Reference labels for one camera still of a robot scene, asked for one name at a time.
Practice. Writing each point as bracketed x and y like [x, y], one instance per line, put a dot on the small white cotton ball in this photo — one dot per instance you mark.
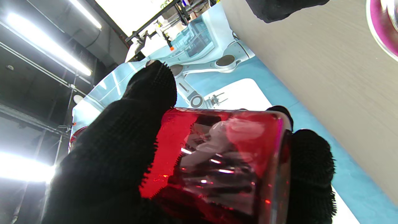
[245, 129]

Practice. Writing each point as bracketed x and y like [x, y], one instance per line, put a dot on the black metal frame stand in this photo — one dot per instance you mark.
[161, 18]

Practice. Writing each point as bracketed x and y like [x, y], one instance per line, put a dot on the magenta tray liner pad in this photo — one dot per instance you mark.
[377, 18]

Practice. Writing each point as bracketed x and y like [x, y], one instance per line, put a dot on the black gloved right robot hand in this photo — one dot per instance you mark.
[279, 9]

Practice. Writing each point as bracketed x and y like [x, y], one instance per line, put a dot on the red transparent sample bottle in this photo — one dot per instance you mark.
[233, 174]

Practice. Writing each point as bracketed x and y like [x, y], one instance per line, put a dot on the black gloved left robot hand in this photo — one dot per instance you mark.
[105, 155]

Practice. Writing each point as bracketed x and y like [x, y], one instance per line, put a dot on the steel kidney-shaped tray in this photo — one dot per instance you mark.
[381, 28]

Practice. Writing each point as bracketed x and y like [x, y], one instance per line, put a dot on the long fluorescent ceiling light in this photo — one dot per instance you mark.
[25, 169]
[85, 14]
[49, 43]

